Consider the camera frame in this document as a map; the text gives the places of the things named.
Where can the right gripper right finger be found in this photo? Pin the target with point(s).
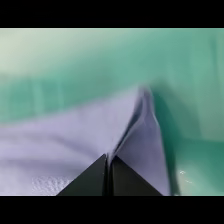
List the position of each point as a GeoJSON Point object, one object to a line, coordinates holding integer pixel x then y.
{"type": "Point", "coordinates": [128, 181]}

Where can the lavender shirt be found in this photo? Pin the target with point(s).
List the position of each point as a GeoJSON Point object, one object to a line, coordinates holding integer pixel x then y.
{"type": "Point", "coordinates": [60, 146]}

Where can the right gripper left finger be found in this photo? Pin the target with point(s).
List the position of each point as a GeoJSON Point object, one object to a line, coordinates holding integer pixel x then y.
{"type": "Point", "coordinates": [91, 181]}

